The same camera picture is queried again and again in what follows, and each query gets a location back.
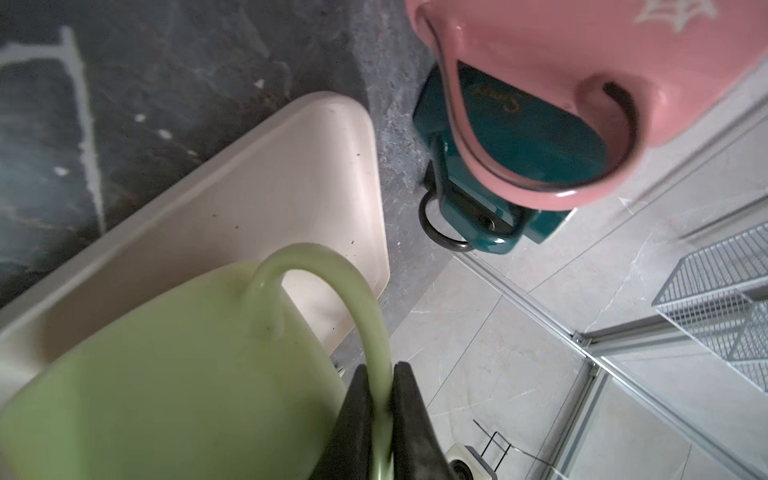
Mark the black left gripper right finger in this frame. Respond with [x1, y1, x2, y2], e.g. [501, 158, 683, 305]
[391, 362, 456, 479]

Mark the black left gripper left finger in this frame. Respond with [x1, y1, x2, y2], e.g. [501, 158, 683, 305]
[310, 365, 374, 480]

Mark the light green mug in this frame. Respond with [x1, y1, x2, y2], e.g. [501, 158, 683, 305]
[1, 243, 393, 479]

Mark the dark green mug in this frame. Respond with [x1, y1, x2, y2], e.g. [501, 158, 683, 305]
[412, 65, 607, 255]

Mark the pink ghost pattern mug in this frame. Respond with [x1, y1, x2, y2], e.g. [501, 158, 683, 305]
[406, 1, 767, 211]

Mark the black mug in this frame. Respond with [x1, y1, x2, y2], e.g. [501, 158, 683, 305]
[418, 162, 474, 253]

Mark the beige plastic tray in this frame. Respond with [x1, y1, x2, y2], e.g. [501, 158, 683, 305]
[1, 92, 390, 399]

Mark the white wire mesh basket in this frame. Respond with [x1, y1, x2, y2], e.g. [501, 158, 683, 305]
[652, 223, 767, 392]

